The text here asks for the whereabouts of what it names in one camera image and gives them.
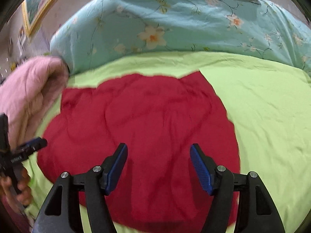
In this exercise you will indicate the person's left hand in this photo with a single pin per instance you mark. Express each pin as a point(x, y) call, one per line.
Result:
point(24, 198)

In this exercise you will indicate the red puffer jacket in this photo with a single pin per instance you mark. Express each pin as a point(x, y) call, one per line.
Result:
point(158, 118)

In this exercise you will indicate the teal floral duvet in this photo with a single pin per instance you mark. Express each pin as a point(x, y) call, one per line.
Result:
point(105, 30)

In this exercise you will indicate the pink quilted garment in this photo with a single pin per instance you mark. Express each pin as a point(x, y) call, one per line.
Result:
point(29, 92)

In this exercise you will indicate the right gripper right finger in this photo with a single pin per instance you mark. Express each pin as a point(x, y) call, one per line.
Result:
point(256, 210)

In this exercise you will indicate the gold framed wall picture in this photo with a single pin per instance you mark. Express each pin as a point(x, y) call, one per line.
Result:
point(33, 12)

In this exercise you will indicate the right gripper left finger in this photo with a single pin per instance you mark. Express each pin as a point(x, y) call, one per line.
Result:
point(60, 211)

